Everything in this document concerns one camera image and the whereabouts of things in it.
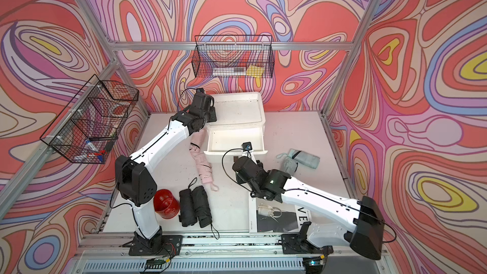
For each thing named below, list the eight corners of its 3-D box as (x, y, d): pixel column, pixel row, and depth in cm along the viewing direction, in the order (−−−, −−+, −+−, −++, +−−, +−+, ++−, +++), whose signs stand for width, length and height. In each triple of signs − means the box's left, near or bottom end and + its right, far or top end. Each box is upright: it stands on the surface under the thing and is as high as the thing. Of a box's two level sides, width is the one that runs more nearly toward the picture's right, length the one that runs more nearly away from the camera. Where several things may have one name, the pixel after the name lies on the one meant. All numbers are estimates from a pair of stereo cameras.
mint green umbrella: (284, 175, 94) (286, 172, 91) (276, 156, 102) (277, 151, 99) (320, 167, 97) (323, 163, 94) (309, 148, 105) (311, 144, 102)
